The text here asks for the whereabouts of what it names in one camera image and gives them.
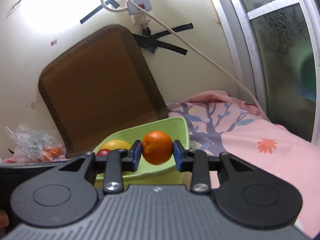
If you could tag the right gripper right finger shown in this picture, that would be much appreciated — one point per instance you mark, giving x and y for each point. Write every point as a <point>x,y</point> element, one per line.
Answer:
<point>200,164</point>

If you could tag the orange fruit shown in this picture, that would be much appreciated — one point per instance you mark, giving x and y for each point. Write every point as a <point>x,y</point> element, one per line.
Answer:
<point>157,147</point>

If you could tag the clear plastic fruit bag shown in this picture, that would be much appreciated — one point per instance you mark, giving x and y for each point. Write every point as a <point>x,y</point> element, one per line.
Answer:
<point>35,146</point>

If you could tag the white power strip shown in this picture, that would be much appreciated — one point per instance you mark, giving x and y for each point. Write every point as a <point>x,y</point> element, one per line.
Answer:
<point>140,18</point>

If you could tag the frosted glass sliding door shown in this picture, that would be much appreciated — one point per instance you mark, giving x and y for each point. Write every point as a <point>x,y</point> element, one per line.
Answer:
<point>274,46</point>

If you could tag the green plastic basket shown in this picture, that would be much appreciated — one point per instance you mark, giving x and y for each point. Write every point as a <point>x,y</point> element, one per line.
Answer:
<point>146,173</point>

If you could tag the red cherry tomato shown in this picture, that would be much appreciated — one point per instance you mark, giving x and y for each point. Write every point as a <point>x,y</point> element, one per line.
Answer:
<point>103,152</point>

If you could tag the brown seat cushion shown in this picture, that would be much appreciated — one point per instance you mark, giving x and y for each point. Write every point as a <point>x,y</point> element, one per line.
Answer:
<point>100,86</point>

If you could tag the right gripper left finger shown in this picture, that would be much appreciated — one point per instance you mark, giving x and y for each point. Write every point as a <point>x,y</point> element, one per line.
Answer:
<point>78,174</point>

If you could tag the yellow lemon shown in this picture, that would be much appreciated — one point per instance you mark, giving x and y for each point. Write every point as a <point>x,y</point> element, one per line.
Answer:
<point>115,144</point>

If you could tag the pink deer-print bedsheet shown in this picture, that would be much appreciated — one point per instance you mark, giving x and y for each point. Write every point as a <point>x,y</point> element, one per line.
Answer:
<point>278,199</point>

